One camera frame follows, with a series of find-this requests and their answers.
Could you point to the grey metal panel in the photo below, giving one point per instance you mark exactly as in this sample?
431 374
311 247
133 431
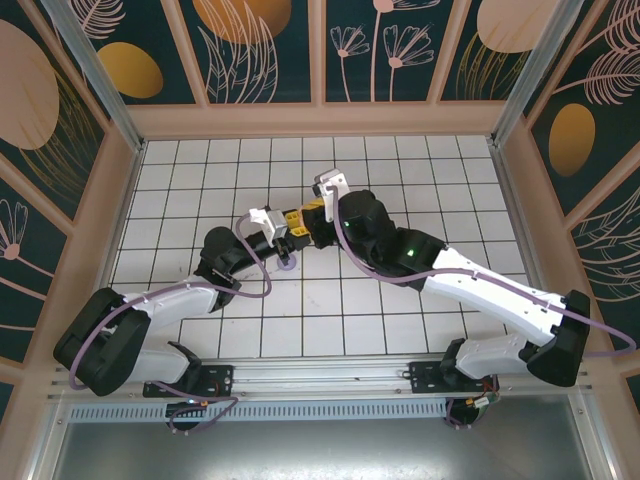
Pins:
320 450

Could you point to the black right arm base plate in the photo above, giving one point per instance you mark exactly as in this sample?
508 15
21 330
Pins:
425 375

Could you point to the aluminium corner post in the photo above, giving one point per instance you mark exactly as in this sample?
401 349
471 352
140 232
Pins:
102 80
527 75

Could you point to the purple earbud charging case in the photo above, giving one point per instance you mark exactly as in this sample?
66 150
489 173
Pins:
293 269

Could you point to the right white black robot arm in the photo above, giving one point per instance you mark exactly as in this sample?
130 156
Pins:
490 295

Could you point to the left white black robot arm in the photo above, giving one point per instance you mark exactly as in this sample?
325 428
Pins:
170 310

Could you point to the aluminium mounting rail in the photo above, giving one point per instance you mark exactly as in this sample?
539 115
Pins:
320 372

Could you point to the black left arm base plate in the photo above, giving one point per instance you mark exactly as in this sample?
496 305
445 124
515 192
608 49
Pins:
215 377

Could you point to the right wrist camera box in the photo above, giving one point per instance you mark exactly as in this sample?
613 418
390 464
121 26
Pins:
332 182

